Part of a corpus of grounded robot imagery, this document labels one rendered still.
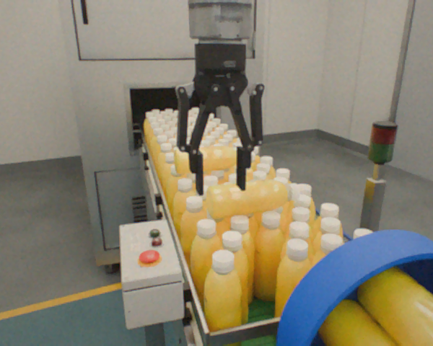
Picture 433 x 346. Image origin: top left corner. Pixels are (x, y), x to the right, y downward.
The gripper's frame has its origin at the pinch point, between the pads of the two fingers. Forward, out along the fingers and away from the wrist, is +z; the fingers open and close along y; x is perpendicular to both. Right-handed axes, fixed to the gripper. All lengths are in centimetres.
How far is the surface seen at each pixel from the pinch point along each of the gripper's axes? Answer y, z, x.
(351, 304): 11.8, 12.0, -21.2
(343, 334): 8.5, 13.2, -24.4
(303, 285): 5.2, 8.7, -19.9
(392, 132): 53, 2, 22
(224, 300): -0.3, 22.6, -3.7
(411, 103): 300, 46, 277
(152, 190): -4, 37, 84
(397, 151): 300, 103, 284
